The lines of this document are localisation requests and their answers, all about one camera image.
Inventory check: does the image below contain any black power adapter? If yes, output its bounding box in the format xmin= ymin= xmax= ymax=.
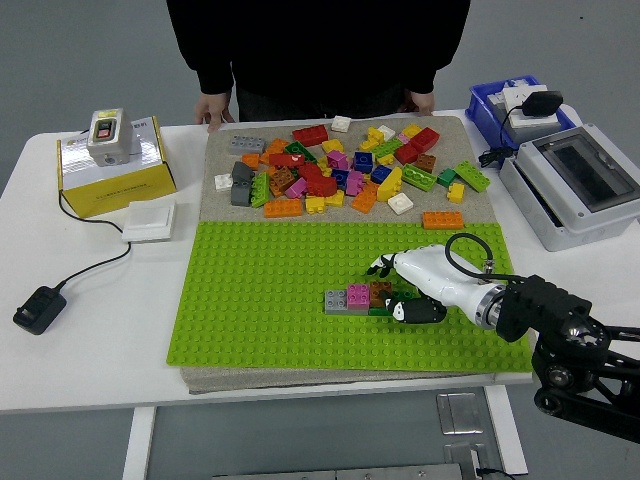
xmin=12 ymin=285 xmax=68 ymax=336

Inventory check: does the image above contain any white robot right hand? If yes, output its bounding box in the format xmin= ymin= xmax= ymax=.
xmin=365 ymin=243 xmax=494 ymax=326

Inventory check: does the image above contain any person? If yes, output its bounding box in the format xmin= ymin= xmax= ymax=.
xmin=165 ymin=0 xmax=472 ymax=123

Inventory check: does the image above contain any black plug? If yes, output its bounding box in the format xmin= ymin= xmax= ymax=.
xmin=520 ymin=90 xmax=565 ymax=119

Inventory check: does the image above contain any silver floor plate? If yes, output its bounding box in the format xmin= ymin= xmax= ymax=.
xmin=444 ymin=443 xmax=489 ymax=480
xmin=436 ymin=393 xmax=484 ymax=435

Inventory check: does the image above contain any thin black adapter cable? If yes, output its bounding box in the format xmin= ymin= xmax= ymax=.
xmin=51 ymin=189 xmax=134 ymax=294

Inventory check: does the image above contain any pink square toy brick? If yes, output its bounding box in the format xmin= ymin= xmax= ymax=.
xmin=346 ymin=283 xmax=372 ymax=310

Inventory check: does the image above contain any white square toy brick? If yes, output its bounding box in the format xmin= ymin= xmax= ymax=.
xmin=387 ymin=192 xmax=415 ymax=216

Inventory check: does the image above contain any grey module box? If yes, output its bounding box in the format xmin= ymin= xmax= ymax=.
xmin=505 ymin=121 xmax=557 ymax=148

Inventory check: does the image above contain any green studded baseplate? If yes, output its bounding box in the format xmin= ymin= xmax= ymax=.
xmin=165 ymin=220 xmax=535 ymax=375

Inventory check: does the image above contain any brown long toy brick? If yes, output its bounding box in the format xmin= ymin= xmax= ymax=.
xmin=268 ymin=165 xmax=297 ymax=198

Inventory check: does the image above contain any yellow sloped toy brick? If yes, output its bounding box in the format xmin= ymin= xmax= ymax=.
xmin=376 ymin=165 xmax=404 ymax=203

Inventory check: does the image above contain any red large toy brick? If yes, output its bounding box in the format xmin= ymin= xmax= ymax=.
xmin=409 ymin=127 xmax=440 ymax=154

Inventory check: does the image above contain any grey switch box red button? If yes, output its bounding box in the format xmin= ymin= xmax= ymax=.
xmin=86 ymin=108 xmax=133 ymax=168

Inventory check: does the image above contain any blue plastic bin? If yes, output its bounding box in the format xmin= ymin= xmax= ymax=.
xmin=464 ymin=75 xmax=576 ymax=152

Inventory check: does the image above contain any grey enclosure with clear lid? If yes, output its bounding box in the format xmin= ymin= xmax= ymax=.
xmin=498 ymin=123 xmax=640 ymax=253

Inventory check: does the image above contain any white table leg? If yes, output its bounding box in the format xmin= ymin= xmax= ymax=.
xmin=483 ymin=382 xmax=529 ymax=475
xmin=122 ymin=403 xmax=157 ymax=480

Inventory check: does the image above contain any person's left hand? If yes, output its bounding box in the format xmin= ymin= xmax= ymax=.
xmin=397 ymin=89 xmax=435 ymax=117

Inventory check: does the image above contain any white wall switch panel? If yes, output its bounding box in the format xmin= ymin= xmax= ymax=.
xmin=121 ymin=200 xmax=178 ymax=244

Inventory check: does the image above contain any black plug cord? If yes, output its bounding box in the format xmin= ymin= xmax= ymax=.
xmin=477 ymin=103 xmax=524 ymax=169

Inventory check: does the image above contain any yellow and white cardboard box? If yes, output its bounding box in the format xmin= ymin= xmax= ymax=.
xmin=56 ymin=115 xmax=178 ymax=219

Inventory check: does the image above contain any grey long toy brick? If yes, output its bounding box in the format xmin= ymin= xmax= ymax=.
xmin=228 ymin=135 xmax=267 ymax=155

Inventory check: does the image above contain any white power socket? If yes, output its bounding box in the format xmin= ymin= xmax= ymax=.
xmin=501 ymin=86 xmax=561 ymax=129

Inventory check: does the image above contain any person's right hand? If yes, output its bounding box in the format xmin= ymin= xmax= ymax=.
xmin=193 ymin=90 xmax=236 ymax=133

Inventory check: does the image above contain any grey-brown mat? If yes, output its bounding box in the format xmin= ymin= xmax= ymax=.
xmin=178 ymin=115 xmax=516 ymax=395

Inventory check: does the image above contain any dark green long toy brick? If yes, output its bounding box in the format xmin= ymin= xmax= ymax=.
xmin=368 ymin=287 xmax=419 ymax=317

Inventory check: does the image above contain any grey metal floor strip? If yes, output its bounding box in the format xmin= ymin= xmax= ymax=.
xmin=212 ymin=463 xmax=464 ymax=480

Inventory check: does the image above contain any lime green long toy brick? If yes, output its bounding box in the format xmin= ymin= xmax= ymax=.
xmin=452 ymin=160 xmax=492 ymax=194
xmin=249 ymin=171 xmax=271 ymax=209

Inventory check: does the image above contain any orange long toy brick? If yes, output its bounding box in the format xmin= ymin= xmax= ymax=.
xmin=422 ymin=210 xmax=466 ymax=231
xmin=263 ymin=198 xmax=304 ymax=219

